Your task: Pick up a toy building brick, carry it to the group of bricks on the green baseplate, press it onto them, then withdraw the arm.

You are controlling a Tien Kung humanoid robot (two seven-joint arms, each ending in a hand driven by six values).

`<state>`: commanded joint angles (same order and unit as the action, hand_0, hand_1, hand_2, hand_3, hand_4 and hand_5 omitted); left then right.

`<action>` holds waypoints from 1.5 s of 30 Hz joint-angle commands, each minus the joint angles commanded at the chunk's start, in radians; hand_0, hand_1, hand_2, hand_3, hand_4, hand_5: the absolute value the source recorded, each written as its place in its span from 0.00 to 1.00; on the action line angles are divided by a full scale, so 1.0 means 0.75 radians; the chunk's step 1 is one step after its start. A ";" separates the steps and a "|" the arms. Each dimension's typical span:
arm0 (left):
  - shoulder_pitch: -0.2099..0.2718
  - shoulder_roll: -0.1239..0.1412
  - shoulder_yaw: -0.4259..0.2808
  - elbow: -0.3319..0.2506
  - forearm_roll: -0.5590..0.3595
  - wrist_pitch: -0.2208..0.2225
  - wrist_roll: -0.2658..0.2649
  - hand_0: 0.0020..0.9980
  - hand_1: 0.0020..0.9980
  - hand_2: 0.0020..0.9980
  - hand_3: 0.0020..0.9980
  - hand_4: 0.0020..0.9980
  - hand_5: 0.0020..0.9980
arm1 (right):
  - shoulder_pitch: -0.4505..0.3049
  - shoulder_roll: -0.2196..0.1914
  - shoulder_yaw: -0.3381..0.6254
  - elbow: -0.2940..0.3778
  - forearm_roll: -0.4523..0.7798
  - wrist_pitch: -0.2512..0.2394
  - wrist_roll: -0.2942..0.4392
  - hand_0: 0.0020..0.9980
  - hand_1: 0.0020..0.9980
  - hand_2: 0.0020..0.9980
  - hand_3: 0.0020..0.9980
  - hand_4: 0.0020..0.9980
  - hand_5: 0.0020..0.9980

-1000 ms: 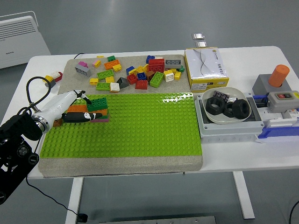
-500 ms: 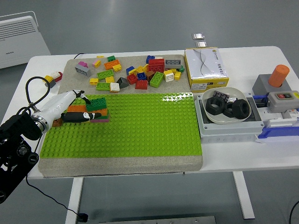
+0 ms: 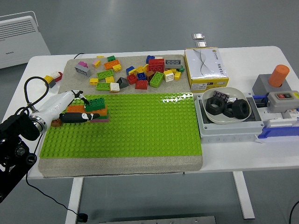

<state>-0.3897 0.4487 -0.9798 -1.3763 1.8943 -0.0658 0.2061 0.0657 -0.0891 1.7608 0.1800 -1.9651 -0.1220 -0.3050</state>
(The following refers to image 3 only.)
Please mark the grey junction box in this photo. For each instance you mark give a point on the grey junction box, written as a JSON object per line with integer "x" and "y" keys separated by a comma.
{"x": 224, "y": 130}

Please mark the large red toy brick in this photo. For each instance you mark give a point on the large red toy brick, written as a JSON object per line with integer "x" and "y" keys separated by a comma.
{"x": 156, "y": 65}

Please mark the flat yellow toy brick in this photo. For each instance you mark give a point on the flat yellow toy brick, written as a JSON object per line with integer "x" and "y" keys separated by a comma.
{"x": 173, "y": 70}
{"x": 100, "y": 56}

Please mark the green studded baseplate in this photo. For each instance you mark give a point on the green studded baseplate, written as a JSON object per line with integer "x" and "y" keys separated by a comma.
{"x": 140, "y": 130}

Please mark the white floor heater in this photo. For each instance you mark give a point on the white floor heater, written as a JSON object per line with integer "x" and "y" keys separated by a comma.
{"x": 18, "y": 46}

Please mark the metal floor socket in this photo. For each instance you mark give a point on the metal floor socket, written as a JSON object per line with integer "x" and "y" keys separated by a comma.
{"x": 201, "y": 44}
{"x": 198, "y": 36}

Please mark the magenta toy brick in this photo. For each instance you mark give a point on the magenta toy brick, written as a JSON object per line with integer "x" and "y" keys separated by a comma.
{"x": 82, "y": 63}

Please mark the white and yellow cardboard box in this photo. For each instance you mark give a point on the white and yellow cardboard box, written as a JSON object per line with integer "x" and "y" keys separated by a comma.
{"x": 205, "y": 67}

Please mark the grey block holder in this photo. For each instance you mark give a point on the grey block holder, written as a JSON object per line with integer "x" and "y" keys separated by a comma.
{"x": 261, "y": 86}

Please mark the red sloped toy brick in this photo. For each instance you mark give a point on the red sloped toy brick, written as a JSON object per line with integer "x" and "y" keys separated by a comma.
{"x": 141, "y": 85}

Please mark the grey-brown mat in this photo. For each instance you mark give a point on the grey-brown mat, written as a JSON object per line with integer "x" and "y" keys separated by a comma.
{"x": 116, "y": 166}

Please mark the small green toy brick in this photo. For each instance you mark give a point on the small green toy brick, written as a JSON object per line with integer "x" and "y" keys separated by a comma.
{"x": 111, "y": 58}
{"x": 181, "y": 69}

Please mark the white toy brick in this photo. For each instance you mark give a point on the white toy brick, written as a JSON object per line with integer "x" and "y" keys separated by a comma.
{"x": 114, "y": 87}
{"x": 158, "y": 57}
{"x": 168, "y": 76}
{"x": 55, "y": 74}

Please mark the lime green toy brick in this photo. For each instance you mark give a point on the lime green toy brick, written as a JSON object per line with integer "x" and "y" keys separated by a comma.
{"x": 157, "y": 79}
{"x": 105, "y": 74}
{"x": 102, "y": 86}

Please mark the grey sloped toy brick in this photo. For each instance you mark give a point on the grey sloped toy brick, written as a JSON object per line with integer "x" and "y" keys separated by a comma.
{"x": 122, "y": 82}

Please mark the white bowl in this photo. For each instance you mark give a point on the white bowl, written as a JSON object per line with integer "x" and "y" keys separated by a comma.
{"x": 218, "y": 119}

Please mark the blue and white fixture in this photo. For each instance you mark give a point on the blue and white fixture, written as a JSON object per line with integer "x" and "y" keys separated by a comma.
{"x": 275, "y": 133}

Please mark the light pink toy brick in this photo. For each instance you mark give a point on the light pink toy brick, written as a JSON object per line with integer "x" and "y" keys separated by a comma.
{"x": 101, "y": 120}

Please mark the small pink toy brick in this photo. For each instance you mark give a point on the small pink toy brick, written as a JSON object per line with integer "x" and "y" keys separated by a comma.
{"x": 95, "y": 61}

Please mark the large black hex nut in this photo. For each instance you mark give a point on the large black hex nut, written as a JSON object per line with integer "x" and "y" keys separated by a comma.
{"x": 237, "y": 114}
{"x": 210, "y": 110}
{"x": 227, "y": 114}

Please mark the brown toy brick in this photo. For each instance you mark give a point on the brown toy brick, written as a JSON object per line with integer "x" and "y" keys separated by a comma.
{"x": 56, "y": 123}
{"x": 150, "y": 75}

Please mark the white table leg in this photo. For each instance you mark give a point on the white table leg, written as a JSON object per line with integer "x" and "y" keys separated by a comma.
{"x": 244, "y": 198}
{"x": 74, "y": 200}

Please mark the blue toy brick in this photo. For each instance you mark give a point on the blue toy brick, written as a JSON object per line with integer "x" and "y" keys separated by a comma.
{"x": 150, "y": 58}
{"x": 130, "y": 69}
{"x": 141, "y": 76}

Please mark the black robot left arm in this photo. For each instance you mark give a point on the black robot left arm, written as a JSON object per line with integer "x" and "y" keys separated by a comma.
{"x": 14, "y": 135}

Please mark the purple circuit board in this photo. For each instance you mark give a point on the purple circuit board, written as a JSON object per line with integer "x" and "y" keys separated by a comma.
{"x": 220, "y": 94}

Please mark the orange cylinder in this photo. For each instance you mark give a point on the orange cylinder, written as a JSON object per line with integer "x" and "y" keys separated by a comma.
{"x": 278, "y": 75}

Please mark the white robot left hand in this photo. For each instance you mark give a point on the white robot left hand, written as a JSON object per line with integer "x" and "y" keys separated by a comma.
{"x": 54, "y": 105}

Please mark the grey push-button switch box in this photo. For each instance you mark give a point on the grey push-button switch box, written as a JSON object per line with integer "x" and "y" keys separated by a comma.
{"x": 280, "y": 105}

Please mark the orange toy brick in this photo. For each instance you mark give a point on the orange toy brick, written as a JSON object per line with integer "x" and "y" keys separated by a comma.
{"x": 111, "y": 64}
{"x": 76, "y": 108}
{"x": 102, "y": 111}

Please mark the dark green toy brick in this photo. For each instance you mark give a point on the dark green toy brick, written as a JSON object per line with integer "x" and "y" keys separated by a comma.
{"x": 95, "y": 104}

